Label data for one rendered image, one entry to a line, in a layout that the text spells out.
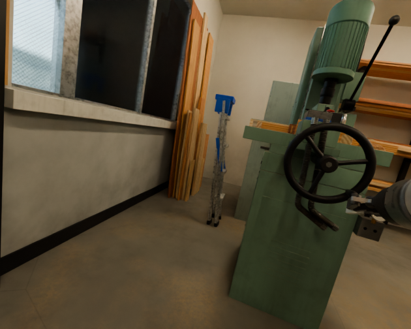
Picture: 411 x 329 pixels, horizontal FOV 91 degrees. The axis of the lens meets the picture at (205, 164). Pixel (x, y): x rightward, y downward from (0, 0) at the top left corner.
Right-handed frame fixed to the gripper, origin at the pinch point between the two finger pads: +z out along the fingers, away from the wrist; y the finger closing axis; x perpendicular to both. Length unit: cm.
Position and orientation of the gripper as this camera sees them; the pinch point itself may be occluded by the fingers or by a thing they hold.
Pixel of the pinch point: (354, 208)
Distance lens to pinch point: 70.1
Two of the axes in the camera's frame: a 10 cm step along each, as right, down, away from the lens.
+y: -9.3, -2.4, 2.7
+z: 2.1, 2.4, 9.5
